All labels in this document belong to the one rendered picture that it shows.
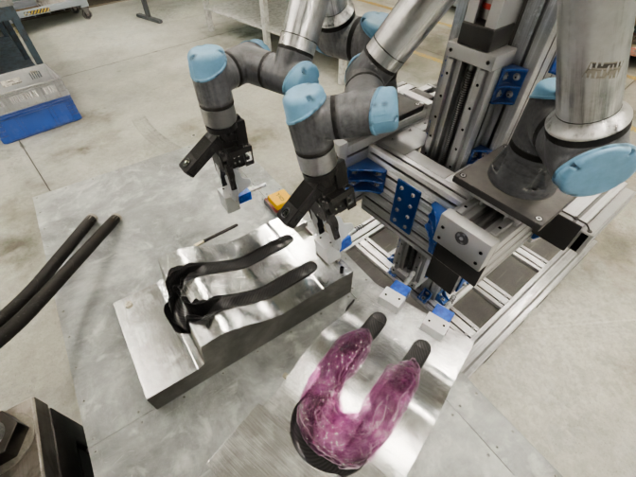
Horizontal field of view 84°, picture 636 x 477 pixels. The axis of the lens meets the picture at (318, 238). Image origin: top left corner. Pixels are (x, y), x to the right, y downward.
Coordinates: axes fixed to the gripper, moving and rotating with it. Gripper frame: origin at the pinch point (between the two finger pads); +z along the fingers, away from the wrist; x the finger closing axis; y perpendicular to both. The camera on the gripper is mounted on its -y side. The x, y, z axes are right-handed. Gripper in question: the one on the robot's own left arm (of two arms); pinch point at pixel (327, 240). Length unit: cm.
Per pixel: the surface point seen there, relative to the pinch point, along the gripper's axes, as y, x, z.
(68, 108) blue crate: -54, 311, 32
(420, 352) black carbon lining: 1.1, -28.4, 13.8
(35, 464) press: -71, -1, 6
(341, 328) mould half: -9.8, -16.2, 7.7
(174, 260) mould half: -31.4, 15.4, -5.6
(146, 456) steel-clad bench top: -53, -13, 9
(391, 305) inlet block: 2.9, -17.8, 9.8
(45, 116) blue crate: -72, 309, 31
